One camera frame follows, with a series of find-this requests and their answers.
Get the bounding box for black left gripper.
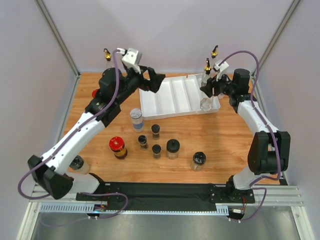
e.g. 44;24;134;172
115;65;166;106

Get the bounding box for clear oil bottle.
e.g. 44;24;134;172
199;57;215;112

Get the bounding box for tall bottle dark contents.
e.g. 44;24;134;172
211;45;219;59

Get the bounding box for oil bottle with dark sauce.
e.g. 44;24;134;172
103;48;112;69

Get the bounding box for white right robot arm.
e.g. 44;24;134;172
200;68;291;203

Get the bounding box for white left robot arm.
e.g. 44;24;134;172
27;66;166;201

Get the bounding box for white divided tray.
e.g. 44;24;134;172
139;74;207;121

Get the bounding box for tall jar white beads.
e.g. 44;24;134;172
130;108;144;133

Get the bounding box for small spice bottle upper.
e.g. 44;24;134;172
151;124;160;140

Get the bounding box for small black-cap spice bottle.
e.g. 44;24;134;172
138;135;148;150

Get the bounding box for red-lid sauce jar far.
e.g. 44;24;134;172
91;89;99;98

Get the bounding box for red-lid sauce jar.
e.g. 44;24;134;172
91;89;99;98
109;136;128;159

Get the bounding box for black-knob lid glass jar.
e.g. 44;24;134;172
166;139;180;160

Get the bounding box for small spice bottle lower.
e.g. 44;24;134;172
152;144;162;159

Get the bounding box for black-lid glass jar right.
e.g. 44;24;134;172
190;151;207;171

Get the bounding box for red-lid sauce jar near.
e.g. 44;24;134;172
109;136;128;159

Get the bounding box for black-lid jar near left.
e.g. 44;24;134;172
69;155;90;175

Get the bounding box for black base cloth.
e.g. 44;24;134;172
102;182;217;212

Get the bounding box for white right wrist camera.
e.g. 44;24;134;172
213;59;229;81

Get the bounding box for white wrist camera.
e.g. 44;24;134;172
213;59;229;81
117;47;143;74

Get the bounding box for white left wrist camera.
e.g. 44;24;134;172
117;47;143;74

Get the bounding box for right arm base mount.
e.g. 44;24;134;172
208;181;256;204

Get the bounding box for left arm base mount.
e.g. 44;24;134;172
75;183;129;216

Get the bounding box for aluminium frame rail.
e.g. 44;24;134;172
31;184;303;216

